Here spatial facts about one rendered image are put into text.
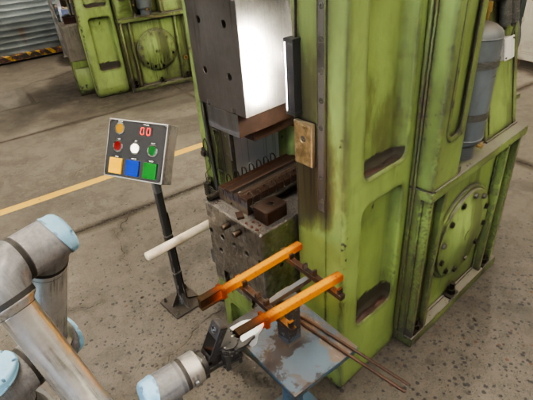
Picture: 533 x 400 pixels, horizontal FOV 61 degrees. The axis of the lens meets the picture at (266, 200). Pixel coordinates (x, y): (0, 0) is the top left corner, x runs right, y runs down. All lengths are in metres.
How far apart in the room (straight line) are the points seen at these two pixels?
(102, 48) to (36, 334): 5.65
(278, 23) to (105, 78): 5.10
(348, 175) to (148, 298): 1.77
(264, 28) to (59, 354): 1.17
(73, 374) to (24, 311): 0.19
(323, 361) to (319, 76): 0.96
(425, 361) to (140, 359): 1.50
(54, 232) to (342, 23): 0.98
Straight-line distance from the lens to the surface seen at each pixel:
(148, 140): 2.21
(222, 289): 1.53
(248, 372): 2.50
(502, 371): 2.67
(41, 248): 1.21
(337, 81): 1.51
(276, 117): 1.85
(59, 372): 1.22
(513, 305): 3.02
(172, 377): 1.27
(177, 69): 6.81
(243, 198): 1.90
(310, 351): 1.70
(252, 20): 1.62
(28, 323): 1.20
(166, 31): 6.67
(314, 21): 1.52
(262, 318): 1.36
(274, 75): 1.72
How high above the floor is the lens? 2.00
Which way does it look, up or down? 32 degrees down
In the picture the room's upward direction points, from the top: 5 degrees counter-clockwise
